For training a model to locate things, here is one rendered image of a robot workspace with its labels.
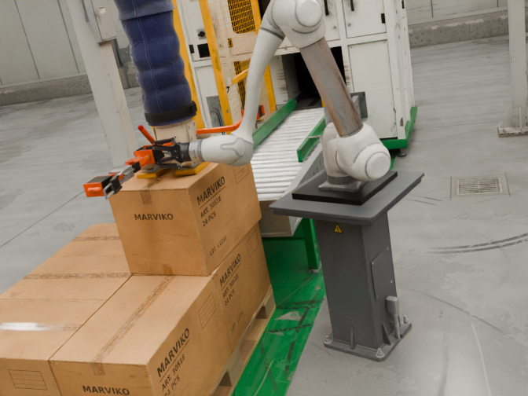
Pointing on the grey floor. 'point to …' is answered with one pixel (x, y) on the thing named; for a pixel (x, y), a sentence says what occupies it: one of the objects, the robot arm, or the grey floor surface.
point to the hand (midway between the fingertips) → (148, 155)
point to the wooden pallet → (244, 347)
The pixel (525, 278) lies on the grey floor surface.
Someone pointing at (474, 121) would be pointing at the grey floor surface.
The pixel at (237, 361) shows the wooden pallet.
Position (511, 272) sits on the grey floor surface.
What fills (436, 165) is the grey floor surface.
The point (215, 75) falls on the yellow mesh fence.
